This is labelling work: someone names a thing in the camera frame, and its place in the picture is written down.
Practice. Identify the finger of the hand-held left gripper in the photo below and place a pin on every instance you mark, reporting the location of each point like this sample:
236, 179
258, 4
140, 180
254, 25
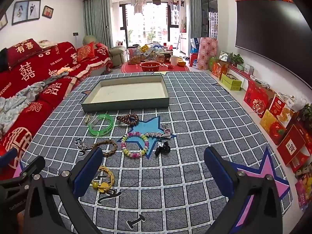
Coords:
23, 175
8, 156

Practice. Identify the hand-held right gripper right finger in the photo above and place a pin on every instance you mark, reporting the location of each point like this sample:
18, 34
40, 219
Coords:
218, 168

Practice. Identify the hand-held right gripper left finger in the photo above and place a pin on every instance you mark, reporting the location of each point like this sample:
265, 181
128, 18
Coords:
89, 173

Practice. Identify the green translucent bangle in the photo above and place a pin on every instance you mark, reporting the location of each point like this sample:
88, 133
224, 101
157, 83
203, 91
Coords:
92, 129

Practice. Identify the black hair claw clip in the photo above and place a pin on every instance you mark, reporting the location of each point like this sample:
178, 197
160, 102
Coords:
162, 148

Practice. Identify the grey shallow tray box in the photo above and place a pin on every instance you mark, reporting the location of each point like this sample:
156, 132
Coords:
125, 92

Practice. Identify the grid patterned tray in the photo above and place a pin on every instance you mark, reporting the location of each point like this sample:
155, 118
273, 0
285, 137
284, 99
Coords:
195, 126

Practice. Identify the small gold hairpin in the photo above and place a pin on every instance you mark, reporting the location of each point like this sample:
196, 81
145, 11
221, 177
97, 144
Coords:
88, 118

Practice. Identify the light grey crumpled blanket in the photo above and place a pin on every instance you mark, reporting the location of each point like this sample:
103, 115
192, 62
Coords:
17, 100

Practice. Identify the row of red gift boxes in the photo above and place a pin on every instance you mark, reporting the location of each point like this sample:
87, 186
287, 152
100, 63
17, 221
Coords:
258, 100

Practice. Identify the red covered sofa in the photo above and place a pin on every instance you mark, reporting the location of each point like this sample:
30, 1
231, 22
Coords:
24, 78

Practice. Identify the red cushion with white print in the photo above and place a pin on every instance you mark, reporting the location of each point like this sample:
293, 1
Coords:
23, 50

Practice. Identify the green potted plant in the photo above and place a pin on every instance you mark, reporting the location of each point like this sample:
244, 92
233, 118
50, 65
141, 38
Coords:
236, 58

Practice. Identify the red round table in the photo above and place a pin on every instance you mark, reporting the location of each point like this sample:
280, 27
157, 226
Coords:
131, 68

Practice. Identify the toilet paper roll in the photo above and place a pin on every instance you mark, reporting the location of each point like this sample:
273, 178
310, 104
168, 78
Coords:
174, 60

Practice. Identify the red cushion with gold pattern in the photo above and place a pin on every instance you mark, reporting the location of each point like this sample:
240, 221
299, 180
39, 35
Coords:
85, 52

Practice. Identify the red plastic colander basket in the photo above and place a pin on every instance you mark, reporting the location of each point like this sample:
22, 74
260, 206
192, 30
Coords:
150, 66

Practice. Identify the clear jar of snacks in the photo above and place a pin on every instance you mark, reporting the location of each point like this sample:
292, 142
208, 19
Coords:
134, 58

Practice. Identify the beige armchair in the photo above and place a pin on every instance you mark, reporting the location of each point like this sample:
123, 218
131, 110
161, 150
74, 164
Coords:
117, 52

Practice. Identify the pile of snack packets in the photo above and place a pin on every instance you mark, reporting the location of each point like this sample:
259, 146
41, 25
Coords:
151, 50

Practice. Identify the green window curtain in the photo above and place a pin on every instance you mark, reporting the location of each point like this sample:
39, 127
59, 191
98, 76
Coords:
195, 14
96, 19

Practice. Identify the dark glass cabinet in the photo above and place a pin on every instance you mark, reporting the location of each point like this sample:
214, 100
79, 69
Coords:
208, 2

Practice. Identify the row of hanging laundry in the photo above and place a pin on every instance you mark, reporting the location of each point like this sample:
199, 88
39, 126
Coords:
137, 4

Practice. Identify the black wall television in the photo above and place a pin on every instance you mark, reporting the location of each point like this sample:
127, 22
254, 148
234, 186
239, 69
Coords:
268, 34

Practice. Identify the double photo frame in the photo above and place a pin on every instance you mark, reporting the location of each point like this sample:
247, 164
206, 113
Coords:
26, 11

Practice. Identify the small red photo frame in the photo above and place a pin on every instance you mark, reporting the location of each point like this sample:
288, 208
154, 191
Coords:
47, 11

